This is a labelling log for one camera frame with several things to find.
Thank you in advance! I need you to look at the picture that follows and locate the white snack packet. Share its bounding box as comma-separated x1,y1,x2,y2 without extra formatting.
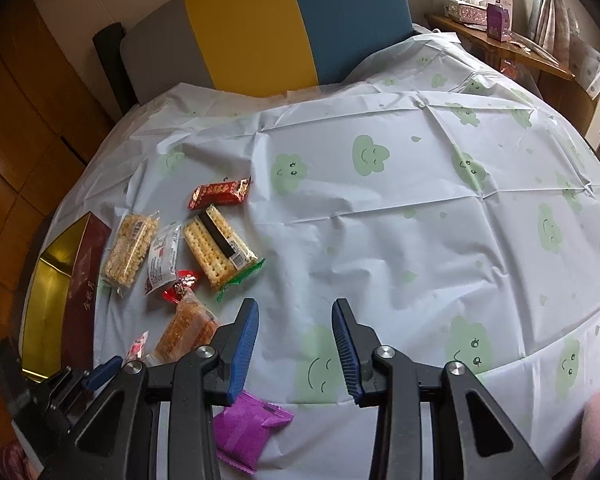
144,221,182,295

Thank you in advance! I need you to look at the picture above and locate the small pink candy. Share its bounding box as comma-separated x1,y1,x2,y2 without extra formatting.
122,331,151,366

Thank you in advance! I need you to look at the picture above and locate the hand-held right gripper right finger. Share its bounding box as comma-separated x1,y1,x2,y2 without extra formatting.
331,298,551,480

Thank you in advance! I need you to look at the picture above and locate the gold tin box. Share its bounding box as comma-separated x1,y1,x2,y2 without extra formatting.
19,212,112,381

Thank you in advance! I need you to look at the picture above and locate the wooden wardrobe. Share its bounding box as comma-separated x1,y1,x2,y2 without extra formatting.
0,0,116,271

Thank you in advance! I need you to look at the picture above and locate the orange biscuit packet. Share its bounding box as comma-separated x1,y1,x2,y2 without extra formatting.
147,294,221,366

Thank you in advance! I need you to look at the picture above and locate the purple box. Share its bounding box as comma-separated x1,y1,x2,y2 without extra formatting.
486,2,513,41

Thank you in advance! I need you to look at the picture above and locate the grey yellow blue chair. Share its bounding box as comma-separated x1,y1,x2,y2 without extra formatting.
120,0,413,116

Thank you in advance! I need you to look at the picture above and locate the small red candy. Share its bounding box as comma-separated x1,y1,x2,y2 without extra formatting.
161,269,205,305

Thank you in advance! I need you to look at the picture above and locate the purple snack packet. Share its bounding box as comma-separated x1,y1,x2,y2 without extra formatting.
212,390,295,475

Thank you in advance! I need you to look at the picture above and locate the beige floral curtain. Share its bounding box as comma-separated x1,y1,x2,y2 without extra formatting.
527,0,600,61

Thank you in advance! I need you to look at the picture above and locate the long red snack packet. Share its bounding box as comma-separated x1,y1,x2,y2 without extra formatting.
187,176,253,210

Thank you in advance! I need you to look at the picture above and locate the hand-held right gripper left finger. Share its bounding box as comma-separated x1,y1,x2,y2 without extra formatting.
40,298,261,480

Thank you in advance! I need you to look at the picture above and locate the glitter tissue box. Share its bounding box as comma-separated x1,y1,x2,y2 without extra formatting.
441,0,488,23

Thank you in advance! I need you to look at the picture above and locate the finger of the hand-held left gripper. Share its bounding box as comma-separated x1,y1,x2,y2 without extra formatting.
32,356,124,413

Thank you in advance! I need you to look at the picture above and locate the cloud printed plastic tablecloth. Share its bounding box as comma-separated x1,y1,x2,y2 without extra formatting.
22,30,600,480

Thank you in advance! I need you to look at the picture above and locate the puffed rice bar packet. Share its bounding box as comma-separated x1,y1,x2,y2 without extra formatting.
101,210,160,295

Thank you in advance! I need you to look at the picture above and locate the cracker packet with green ends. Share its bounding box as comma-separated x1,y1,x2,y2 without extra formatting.
182,203,266,303

